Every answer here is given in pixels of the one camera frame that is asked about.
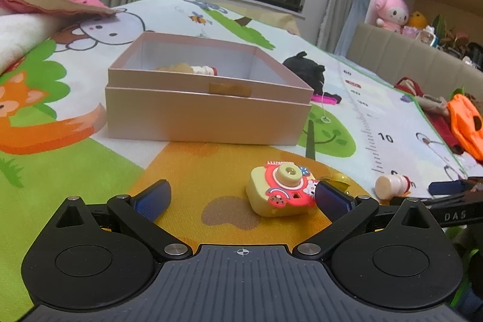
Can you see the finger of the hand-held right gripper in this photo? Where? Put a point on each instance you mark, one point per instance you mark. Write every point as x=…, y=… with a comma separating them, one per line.
x=443, y=187
x=397, y=200

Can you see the yellow and red toy camera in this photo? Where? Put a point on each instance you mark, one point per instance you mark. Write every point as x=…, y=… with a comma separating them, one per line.
x=264, y=193

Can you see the orange plastic toy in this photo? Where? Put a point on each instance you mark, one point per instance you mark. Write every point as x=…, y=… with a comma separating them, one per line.
x=464, y=118

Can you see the pink small toy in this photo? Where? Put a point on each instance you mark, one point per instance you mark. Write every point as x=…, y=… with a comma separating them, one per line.
x=409, y=31

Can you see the yellow plush toy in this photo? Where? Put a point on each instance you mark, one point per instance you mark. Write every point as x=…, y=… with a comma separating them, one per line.
x=418, y=20

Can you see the translucent plastic sheet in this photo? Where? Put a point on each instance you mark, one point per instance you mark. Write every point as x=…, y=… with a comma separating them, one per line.
x=354, y=24

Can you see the pink cardboard box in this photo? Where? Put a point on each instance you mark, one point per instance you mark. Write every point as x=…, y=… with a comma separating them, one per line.
x=203, y=118

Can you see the black plush toy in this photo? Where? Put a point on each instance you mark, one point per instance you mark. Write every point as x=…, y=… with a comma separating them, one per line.
x=302, y=71

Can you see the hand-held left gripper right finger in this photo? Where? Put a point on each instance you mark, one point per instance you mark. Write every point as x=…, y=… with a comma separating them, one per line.
x=334, y=199

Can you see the white and teal toy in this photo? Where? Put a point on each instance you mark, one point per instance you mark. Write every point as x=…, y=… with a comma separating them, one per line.
x=428, y=37

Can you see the cartoon animal play mat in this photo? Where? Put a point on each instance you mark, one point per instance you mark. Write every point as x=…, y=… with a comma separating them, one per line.
x=226, y=163

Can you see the pink rabbit plush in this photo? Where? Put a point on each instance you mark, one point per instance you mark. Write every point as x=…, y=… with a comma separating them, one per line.
x=394, y=10

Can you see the white bottle with red cap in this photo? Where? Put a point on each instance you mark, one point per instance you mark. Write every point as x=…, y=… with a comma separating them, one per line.
x=388, y=186
x=203, y=70

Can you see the small figurine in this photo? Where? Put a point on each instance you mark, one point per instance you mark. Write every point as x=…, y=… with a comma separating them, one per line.
x=177, y=68

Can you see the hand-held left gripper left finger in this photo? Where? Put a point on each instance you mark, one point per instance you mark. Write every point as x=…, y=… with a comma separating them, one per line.
x=153, y=201

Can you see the white fleece blanket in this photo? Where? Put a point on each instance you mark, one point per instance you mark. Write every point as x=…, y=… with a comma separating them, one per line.
x=26, y=31

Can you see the potted plant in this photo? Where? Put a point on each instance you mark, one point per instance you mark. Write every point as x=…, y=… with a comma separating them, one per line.
x=451, y=37

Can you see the beige padded headboard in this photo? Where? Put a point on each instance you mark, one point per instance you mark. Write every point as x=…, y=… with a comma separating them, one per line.
x=396, y=54

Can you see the red cloth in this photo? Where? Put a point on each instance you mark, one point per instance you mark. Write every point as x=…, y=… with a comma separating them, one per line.
x=443, y=129

